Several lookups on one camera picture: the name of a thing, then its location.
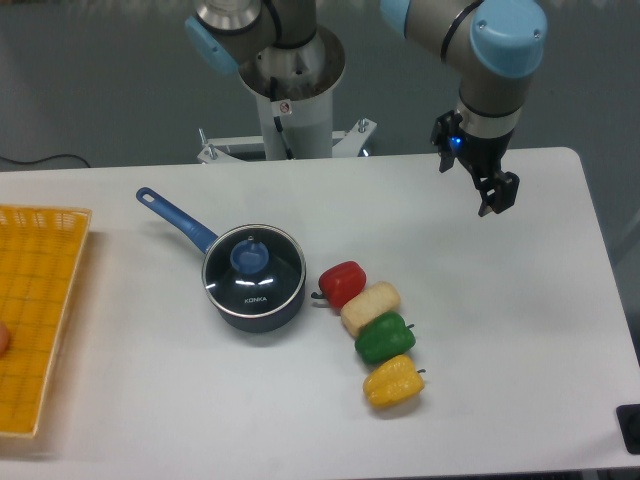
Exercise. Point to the black table socket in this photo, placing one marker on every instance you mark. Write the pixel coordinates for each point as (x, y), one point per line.
(629, 421)

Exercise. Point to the beige bread loaf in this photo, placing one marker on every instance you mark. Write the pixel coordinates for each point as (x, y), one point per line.
(365, 307)

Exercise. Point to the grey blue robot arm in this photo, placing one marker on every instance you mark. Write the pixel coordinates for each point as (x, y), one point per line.
(495, 46)

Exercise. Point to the orange round object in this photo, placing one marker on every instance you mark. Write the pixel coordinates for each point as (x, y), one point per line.
(5, 338)

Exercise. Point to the yellow woven basket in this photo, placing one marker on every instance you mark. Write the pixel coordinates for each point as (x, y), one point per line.
(41, 250)

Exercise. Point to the yellow bell pepper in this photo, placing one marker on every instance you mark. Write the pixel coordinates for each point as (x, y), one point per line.
(395, 381)

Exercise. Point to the green bell pepper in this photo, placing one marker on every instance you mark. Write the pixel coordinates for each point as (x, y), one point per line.
(384, 338)

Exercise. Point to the red bell pepper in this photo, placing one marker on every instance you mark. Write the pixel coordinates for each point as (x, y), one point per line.
(340, 284)

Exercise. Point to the blue saucepan with handle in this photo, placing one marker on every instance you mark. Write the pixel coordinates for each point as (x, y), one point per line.
(202, 238)

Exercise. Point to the glass lid blue knob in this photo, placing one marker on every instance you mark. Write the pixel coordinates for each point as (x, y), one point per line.
(254, 271)

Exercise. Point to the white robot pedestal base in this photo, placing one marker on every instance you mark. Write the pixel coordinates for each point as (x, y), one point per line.
(293, 90)

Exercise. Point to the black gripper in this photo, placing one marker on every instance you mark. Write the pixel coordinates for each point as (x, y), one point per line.
(481, 157)

